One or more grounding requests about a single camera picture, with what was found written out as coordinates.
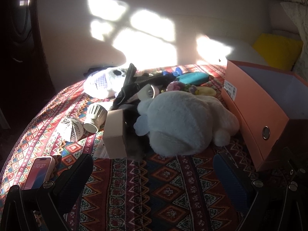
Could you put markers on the white cylindrical tube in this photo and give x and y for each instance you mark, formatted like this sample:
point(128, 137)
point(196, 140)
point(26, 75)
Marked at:
point(148, 92)

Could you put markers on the orange cardboard box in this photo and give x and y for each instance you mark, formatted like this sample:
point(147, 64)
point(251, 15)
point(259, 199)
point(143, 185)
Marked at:
point(271, 105)

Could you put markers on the large white plush rabbit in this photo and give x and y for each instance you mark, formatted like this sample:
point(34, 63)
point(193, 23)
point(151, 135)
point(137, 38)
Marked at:
point(180, 123)

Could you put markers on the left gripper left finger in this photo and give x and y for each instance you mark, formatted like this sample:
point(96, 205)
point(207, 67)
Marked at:
point(70, 183)

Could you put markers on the teal glasses case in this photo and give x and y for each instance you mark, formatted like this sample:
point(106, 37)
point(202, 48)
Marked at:
point(195, 78)

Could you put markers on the small tan cardboard box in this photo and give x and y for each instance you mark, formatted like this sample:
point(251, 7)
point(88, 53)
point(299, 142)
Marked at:
point(114, 135)

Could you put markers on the artificial flower bunch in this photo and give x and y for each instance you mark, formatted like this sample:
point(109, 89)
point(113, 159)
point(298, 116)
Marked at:
point(195, 90)

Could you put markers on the smartphone pink case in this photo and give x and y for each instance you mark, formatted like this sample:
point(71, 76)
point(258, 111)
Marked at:
point(40, 172)

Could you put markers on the blue plastic toy figure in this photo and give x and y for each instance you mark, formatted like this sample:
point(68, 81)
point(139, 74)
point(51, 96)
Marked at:
point(177, 72)

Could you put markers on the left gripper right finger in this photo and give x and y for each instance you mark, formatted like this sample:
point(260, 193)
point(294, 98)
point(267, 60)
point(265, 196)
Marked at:
point(230, 180)

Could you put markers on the white lace pillow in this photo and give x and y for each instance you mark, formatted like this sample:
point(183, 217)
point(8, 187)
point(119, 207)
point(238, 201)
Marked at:
point(298, 15)

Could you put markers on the white LED light bulb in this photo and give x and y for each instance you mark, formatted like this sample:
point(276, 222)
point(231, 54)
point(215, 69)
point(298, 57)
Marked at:
point(95, 117)

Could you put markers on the black object behind table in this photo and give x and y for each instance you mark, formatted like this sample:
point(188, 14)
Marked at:
point(96, 69)

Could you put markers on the patterned red tablecloth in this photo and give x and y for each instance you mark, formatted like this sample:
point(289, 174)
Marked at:
point(158, 193)

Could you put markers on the yellow cushion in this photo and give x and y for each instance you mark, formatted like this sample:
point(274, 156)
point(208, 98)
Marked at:
point(278, 51)

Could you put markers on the black cloth garment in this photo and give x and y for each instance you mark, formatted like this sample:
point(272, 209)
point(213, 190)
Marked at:
point(133, 84)

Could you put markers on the white plush bear gingham patch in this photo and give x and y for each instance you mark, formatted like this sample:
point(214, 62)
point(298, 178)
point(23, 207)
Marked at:
point(105, 83)

